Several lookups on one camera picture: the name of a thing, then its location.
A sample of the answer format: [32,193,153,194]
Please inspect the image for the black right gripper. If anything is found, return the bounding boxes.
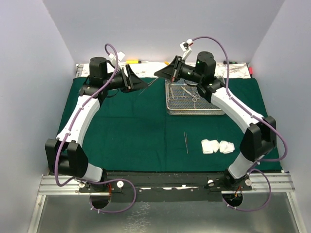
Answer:
[155,56,203,83]

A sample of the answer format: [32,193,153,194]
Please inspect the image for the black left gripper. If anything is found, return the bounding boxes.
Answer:
[103,64,148,93]

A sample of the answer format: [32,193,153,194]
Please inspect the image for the steel tweezers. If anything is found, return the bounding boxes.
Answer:
[139,78,158,96]
[184,132,189,154]

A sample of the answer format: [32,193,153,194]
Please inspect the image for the steel mesh instrument tray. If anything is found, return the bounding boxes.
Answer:
[165,79,225,116]

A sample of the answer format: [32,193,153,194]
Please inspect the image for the dark green surgical cloth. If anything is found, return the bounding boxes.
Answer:
[48,76,282,172]

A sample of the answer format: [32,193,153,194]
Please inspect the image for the white gauze pad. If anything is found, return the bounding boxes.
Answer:
[201,140,213,154]
[219,141,235,154]
[210,140,220,153]

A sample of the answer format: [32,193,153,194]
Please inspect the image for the white gauze pad top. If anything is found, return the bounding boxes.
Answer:
[219,141,235,154]

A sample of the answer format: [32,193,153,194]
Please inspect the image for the white gauze pad bottom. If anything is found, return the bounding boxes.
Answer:
[201,140,213,154]

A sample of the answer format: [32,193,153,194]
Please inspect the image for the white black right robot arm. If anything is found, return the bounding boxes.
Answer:
[154,51,276,190]

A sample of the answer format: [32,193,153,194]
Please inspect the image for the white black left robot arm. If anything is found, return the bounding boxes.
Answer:
[45,57,148,192]

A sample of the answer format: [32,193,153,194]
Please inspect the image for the steel surgical forceps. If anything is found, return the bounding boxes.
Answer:
[168,84,186,101]

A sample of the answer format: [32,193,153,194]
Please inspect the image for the steel surgical scissors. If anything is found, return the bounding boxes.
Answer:
[185,82,201,102]

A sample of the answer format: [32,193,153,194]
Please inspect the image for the black green screwdriver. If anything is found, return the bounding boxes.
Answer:
[223,61,238,64]

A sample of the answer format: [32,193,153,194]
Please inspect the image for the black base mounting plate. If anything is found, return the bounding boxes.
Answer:
[48,168,253,203]

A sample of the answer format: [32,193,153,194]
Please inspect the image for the yellow handled screwdriver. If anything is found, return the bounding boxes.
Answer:
[126,60,148,65]

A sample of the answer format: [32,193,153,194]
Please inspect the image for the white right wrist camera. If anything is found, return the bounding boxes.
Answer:
[180,39,193,61]

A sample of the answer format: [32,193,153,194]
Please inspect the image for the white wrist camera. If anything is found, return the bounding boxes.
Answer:
[108,51,125,66]
[180,39,193,61]

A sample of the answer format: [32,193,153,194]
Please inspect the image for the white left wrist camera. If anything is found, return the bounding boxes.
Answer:
[108,51,125,66]

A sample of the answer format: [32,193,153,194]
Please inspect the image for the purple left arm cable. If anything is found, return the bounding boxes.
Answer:
[55,43,136,214]

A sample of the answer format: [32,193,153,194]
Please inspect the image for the aluminium extrusion rail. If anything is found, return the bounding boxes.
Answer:
[38,172,296,195]

